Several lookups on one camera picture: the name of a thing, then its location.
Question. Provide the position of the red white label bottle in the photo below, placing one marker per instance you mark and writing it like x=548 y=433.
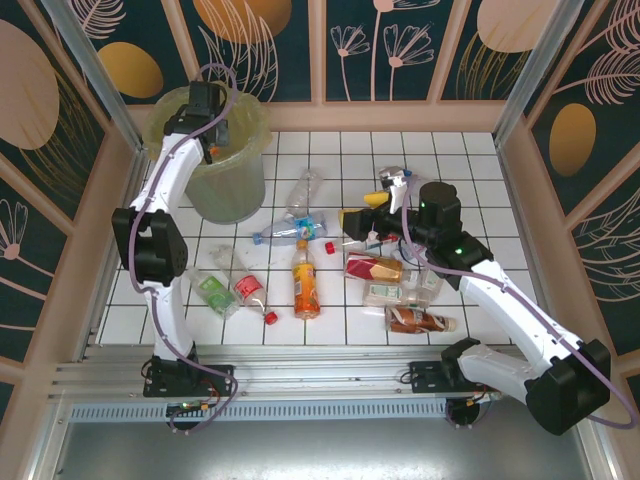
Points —
x=380 y=245

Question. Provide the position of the red gold label tea bottle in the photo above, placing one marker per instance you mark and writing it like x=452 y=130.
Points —
x=375 y=267

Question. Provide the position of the clear bottle without label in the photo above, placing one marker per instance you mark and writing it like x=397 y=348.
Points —
x=305 y=192

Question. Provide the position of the white green label square bottle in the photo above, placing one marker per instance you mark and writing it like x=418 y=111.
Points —
x=387 y=294

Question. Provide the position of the small green label bottle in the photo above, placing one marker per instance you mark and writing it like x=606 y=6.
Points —
x=432 y=282

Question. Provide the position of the orange juice bottle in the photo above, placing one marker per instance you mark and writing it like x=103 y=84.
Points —
x=305 y=290

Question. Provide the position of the brown coffee drink bottle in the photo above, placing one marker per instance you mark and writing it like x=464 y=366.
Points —
x=410 y=320

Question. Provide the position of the red label red cap bottle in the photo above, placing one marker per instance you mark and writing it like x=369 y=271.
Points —
x=248 y=290

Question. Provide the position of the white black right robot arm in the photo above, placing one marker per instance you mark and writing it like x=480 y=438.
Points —
x=510 y=310

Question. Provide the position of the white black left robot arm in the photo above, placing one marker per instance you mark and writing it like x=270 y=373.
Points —
x=167 y=320

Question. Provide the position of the bin with green liner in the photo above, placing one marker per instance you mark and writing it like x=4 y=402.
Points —
x=245 y=125

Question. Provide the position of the grey plastic waste bin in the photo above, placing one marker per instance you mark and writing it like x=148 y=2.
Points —
x=225 y=200

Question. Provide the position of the loose red bottle cap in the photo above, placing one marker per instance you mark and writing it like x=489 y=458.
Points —
x=329 y=247

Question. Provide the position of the small crushed clear bottle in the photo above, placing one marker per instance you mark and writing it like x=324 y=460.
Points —
x=406 y=251

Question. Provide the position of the wide green label bottle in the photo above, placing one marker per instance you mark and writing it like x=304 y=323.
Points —
x=215 y=295

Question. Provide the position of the small electronics board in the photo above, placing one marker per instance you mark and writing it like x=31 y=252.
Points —
x=485 y=397
x=190 y=407

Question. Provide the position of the grey metal sheet panel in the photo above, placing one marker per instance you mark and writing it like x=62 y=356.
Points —
x=320 y=450

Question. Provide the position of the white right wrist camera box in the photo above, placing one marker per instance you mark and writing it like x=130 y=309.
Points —
x=397 y=187

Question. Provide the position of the aluminium frame post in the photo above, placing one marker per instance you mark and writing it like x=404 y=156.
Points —
x=100 y=80
x=536 y=70

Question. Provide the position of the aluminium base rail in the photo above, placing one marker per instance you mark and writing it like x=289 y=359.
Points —
x=320 y=372

